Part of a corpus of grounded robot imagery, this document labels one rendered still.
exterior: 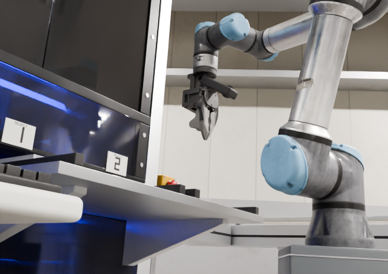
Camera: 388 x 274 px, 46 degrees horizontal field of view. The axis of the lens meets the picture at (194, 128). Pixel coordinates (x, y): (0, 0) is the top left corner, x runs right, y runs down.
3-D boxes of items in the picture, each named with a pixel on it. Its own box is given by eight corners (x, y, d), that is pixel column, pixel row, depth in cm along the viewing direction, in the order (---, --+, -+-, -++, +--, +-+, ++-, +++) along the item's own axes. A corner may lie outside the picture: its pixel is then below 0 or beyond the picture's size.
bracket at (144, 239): (122, 265, 133) (126, 220, 137) (129, 265, 135) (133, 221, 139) (220, 271, 114) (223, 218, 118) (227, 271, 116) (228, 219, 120)
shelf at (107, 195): (-91, 188, 96) (-89, 179, 96) (132, 224, 150) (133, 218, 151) (58, 173, 69) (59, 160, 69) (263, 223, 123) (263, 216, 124)
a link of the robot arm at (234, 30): (260, 20, 132) (234, 34, 140) (231, 6, 125) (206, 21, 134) (259, 44, 129) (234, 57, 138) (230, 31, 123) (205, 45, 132)
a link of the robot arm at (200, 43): (206, 16, 134) (189, 26, 141) (204, 50, 131) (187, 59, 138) (226, 25, 139) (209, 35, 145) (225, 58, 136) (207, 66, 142)
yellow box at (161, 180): (144, 196, 155) (146, 175, 157) (157, 199, 160) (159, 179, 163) (161, 195, 151) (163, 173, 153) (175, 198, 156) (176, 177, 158)
